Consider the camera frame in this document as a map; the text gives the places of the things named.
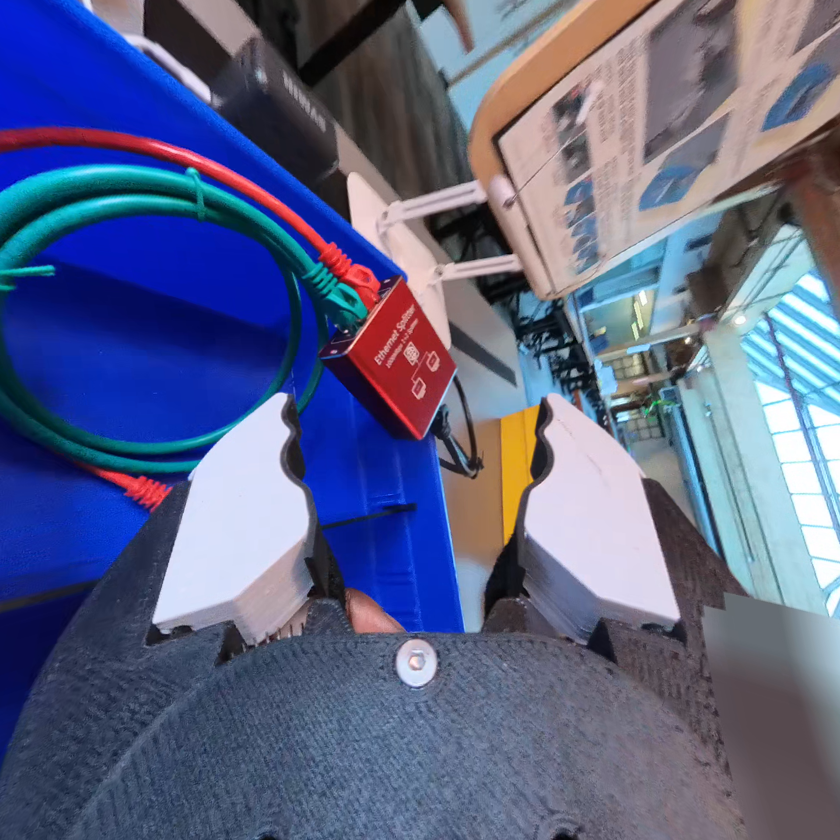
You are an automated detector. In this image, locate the yellow plastic bin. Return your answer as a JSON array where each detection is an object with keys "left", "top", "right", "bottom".
[{"left": 500, "top": 406, "right": 542, "bottom": 547}]

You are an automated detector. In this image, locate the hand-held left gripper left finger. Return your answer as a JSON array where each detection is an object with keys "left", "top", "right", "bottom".
[{"left": 152, "top": 392, "right": 320, "bottom": 644}]

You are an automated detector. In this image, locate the dark grey box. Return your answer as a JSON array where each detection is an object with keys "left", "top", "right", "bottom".
[{"left": 210, "top": 36, "right": 343, "bottom": 193}]

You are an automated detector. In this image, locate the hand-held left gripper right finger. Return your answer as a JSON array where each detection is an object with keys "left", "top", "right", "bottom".
[{"left": 515, "top": 394, "right": 681, "bottom": 644}]

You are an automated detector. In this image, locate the person's left hand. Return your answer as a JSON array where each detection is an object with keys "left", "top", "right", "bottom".
[{"left": 344, "top": 587, "right": 408, "bottom": 635}]

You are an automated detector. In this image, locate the red ethernet splitter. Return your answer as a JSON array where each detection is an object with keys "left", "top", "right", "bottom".
[{"left": 319, "top": 276, "right": 458, "bottom": 442}]

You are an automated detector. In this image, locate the white document stand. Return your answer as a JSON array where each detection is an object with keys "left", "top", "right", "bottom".
[{"left": 346, "top": 172, "right": 526, "bottom": 352}]

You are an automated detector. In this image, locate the black bin divider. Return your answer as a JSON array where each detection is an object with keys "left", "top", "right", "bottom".
[{"left": 320, "top": 503, "right": 418, "bottom": 531}]

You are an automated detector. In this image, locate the black ethernet cable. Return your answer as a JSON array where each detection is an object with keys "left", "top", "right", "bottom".
[{"left": 433, "top": 377, "right": 487, "bottom": 480}]

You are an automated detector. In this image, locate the red ethernet cable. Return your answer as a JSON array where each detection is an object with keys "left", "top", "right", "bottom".
[{"left": 0, "top": 128, "right": 380, "bottom": 513}]

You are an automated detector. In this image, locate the green ethernet cable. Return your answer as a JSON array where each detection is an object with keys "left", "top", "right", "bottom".
[{"left": 0, "top": 165, "right": 368, "bottom": 475}]

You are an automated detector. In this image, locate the tan printed poster board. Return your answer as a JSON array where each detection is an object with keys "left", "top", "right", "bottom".
[{"left": 469, "top": 0, "right": 840, "bottom": 301}]

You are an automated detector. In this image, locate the blue plastic bin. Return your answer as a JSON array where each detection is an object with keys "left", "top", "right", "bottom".
[{"left": 0, "top": 0, "right": 467, "bottom": 756}]

